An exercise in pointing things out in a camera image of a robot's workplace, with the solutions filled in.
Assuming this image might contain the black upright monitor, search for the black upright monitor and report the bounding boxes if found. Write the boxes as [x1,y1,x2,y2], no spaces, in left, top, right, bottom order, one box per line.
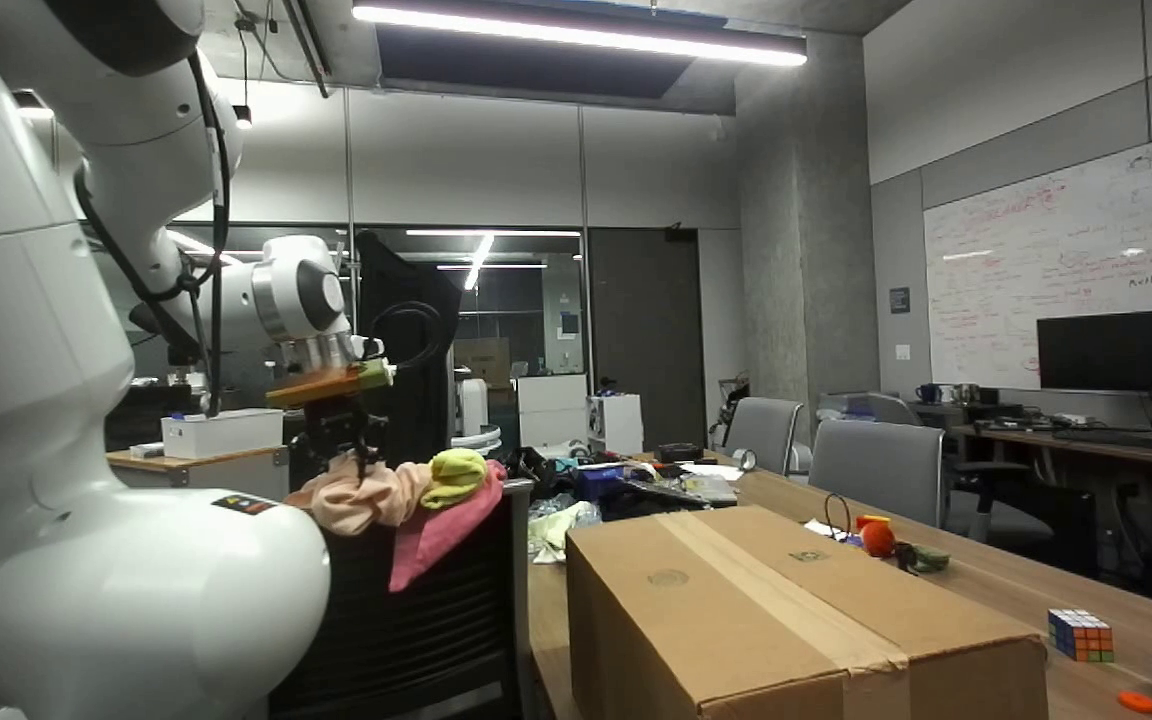
[354,232,464,463]

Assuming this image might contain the black keyboard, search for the black keyboard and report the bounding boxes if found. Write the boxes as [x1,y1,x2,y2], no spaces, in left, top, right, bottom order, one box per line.
[1054,426,1152,454]

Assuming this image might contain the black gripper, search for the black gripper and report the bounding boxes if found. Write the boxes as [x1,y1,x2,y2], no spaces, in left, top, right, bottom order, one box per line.
[293,398,390,463]

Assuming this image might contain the ceiling light strip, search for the ceiling light strip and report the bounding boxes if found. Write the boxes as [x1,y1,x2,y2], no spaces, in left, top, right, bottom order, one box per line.
[348,0,814,71]

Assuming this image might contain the wooden shelf board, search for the wooden shelf board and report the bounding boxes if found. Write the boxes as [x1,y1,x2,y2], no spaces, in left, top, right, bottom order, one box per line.
[103,445,293,494]

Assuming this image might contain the white square box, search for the white square box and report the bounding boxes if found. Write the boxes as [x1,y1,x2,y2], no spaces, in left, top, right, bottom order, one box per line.
[595,394,648,455]
[512,371,593,454]

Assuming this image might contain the whiteboard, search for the whiteboard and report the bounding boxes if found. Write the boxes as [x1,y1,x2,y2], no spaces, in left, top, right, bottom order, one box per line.
[925,123,1152,394]

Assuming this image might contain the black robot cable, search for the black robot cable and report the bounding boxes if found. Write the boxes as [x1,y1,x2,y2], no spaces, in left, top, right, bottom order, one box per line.
[73,51,237,415]

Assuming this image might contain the pale yellow cloth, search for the pale yellow cloth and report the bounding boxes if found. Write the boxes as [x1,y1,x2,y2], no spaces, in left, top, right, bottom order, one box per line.
[530,494,602,563]

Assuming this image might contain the large black monitor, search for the large black monitor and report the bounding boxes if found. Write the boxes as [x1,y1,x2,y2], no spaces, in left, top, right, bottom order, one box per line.
[1038,306,1152,438]

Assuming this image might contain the dark green small item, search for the dark green small item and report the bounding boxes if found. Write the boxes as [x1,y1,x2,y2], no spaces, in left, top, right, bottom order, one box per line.
[891,538,953,580]

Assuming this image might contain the black cloth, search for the black cloth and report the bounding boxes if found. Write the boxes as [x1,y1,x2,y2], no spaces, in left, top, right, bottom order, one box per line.
[602,478,709,525]

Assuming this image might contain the orange ball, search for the orange ball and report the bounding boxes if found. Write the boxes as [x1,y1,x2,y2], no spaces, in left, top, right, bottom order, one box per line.
[853,512,899,560]

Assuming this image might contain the white jug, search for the white jug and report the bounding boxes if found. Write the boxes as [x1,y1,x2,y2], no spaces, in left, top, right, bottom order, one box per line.
[452,377,493,439]

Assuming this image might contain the brown cardboard box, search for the brown cardboard box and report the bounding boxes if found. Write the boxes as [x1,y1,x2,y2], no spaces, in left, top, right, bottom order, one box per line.
[565,502,1054,720]

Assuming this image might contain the white papers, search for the white papers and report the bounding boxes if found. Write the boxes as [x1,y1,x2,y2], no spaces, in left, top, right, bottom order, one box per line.
[680,455,747,490]

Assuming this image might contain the Rubik's cube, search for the Rubik's cube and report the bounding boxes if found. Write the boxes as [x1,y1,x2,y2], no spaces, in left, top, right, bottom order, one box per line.
[1046,605,1121,668]

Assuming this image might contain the pink fabric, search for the pink fabric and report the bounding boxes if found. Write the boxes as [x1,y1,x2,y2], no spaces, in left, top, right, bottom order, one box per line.
[383,459,512,597]

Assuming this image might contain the grey black-backed office chair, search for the grey black-backed office chair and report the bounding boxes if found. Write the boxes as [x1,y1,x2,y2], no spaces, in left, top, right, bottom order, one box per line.
[269,478,535,720]

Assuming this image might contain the yellow fabric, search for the yellow fabric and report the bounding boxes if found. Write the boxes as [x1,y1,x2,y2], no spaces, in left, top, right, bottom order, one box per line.
[417,445,493,512]

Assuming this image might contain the dark door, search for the dark door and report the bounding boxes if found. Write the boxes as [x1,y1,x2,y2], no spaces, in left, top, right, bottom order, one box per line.
[590,225,709,455]

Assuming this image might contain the white storage box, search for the white storage box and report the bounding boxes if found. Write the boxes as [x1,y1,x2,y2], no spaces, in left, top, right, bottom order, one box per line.
[156,404,288,459]

